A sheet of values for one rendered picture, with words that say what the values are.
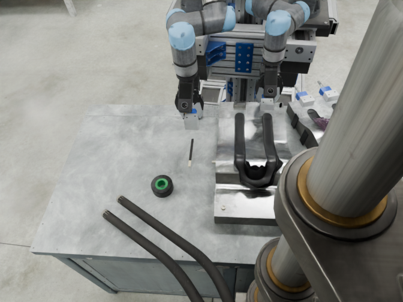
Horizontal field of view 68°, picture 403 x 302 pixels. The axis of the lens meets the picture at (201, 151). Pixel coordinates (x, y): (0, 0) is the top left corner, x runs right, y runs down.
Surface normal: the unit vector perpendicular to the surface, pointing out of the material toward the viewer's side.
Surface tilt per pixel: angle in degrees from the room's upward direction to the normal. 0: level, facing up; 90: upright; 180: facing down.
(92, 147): 0
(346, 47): 0
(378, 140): 90
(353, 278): 0
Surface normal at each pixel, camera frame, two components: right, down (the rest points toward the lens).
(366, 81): -0.93, 0.32
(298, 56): -0.19, 0.80
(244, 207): -0.07, -0.59
